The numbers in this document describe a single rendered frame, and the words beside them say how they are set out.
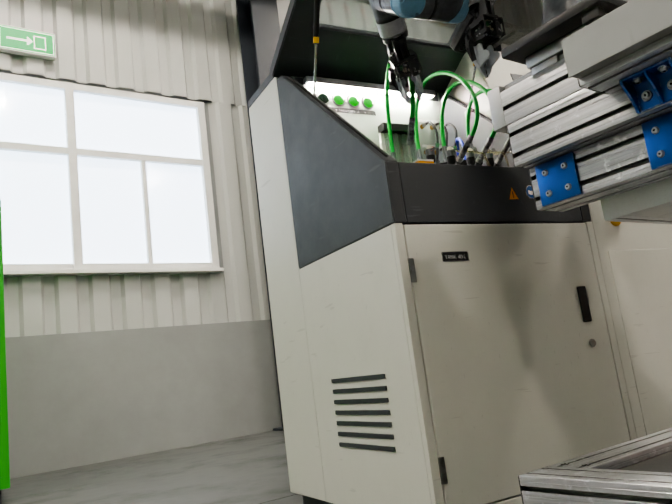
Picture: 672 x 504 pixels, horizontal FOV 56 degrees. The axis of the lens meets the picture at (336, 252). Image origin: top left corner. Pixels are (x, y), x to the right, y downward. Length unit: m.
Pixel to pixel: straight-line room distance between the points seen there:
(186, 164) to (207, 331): 1.54
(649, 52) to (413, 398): 0.89
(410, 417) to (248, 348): 4.39
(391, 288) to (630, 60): 0.77
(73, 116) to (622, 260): 4.73
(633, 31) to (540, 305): 0.90
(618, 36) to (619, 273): 1.06
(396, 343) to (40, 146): 4.49
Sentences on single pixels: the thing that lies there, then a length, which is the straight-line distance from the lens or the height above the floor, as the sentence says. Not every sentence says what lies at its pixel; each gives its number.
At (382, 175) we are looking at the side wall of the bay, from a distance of 1.61.
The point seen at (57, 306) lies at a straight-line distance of 5.42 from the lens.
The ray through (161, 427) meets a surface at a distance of 5.55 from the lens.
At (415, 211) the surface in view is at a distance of 1.61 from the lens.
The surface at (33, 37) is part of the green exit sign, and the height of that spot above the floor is 3.45.
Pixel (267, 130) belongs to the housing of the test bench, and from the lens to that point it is 2.31.
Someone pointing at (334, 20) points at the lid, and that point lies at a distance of 2.23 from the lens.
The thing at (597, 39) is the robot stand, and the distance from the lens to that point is 1.15.
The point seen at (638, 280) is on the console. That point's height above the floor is 0.60.
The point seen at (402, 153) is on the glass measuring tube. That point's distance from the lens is 2.33.
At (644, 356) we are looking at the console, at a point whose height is 0.38.
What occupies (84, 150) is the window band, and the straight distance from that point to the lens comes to 5.78.
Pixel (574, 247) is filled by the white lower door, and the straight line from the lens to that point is 1.95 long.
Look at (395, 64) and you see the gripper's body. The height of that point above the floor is 1.24.
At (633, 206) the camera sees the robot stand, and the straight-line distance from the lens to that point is 1.36.
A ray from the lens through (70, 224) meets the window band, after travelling 5.60.
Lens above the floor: 0.46
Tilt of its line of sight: 10 degrees up
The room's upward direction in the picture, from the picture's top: 7 degrees counter-clockwise
